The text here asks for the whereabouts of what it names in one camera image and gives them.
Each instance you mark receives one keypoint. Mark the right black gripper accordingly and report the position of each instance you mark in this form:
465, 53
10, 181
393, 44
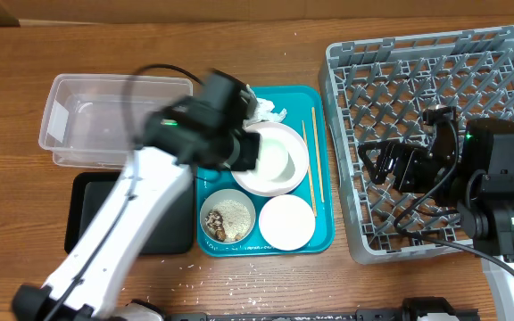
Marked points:
403, 165

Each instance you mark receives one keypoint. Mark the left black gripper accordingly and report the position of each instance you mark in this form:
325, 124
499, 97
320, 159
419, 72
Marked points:
252, 144

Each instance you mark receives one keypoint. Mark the white cup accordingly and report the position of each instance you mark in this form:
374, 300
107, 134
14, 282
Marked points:
274, 162

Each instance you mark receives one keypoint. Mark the large white plate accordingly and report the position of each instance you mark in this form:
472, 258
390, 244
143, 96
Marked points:
294, 144

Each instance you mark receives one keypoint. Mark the wooden chopstick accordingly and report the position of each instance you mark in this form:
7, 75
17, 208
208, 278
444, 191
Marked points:
311, 184
316, 140

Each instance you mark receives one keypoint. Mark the small pink bowl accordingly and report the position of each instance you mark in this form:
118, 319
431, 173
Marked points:
287, 222

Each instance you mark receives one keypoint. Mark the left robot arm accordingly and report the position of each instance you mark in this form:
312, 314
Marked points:
197, 131

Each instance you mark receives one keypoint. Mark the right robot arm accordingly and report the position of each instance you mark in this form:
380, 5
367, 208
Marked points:
472, 174

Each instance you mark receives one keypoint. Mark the grey dishwasher rack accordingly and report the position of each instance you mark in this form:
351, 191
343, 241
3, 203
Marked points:
376, 90

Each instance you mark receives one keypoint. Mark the crumpled white napkin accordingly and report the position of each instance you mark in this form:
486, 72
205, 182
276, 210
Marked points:
264, 111

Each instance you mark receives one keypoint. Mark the grey bowl with rice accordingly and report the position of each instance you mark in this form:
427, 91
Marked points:
227, 216

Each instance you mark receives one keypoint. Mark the teal serving tray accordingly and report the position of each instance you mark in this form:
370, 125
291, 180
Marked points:
297, 100

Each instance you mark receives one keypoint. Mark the clear plastic bin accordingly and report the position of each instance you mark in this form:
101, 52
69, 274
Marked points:
82, 124

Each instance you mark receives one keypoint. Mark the black plastic tray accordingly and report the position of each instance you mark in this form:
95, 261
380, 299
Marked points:
174, 233

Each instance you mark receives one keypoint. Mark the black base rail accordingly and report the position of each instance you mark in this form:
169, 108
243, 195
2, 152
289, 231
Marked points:
412, 309

